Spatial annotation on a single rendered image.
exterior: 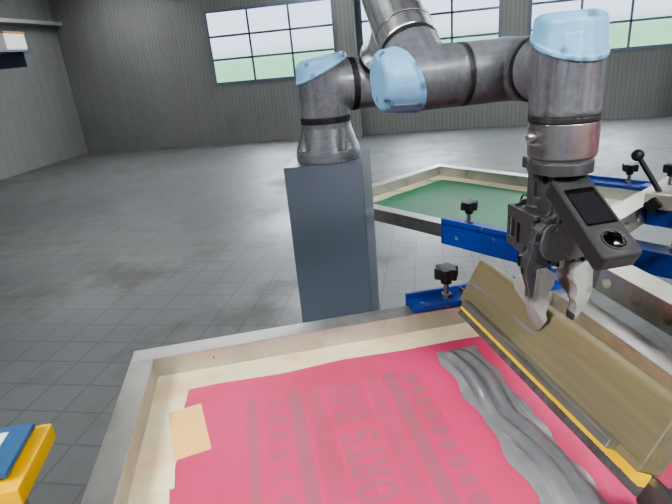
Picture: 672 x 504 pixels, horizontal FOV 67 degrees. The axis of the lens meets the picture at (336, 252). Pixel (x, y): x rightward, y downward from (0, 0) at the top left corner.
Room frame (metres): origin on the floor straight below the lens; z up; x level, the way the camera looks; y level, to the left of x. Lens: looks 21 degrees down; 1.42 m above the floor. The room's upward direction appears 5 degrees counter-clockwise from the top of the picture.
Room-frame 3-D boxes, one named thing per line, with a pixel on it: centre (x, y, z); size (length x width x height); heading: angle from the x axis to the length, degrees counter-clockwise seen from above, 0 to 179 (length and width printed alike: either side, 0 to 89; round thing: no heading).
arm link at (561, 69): (0.57, -0.27, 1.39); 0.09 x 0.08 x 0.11; 11
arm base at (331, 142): (1.20, 0.00, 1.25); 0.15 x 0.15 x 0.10
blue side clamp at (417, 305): (0.83, -0.27, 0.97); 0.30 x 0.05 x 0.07; 99
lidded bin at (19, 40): (8.68, 4.83, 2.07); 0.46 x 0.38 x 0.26; 169
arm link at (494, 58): (0.66, -0.23, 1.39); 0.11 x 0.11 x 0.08; 11
